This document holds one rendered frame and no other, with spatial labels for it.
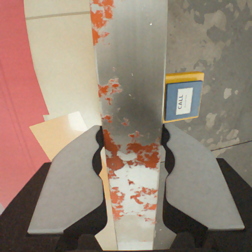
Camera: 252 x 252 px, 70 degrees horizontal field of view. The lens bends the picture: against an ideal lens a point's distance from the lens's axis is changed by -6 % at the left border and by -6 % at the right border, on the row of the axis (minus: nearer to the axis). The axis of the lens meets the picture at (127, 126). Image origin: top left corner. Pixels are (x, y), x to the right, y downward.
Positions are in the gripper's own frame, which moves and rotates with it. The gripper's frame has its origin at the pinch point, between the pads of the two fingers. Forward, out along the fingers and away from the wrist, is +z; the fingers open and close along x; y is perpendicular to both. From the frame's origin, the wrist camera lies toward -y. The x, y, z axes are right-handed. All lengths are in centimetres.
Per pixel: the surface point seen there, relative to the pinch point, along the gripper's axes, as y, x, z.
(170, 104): 12.3, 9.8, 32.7
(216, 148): 118, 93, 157
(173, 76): 5.6, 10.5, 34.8
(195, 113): 15.8, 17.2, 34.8
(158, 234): 254, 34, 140
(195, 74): 5.7, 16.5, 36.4
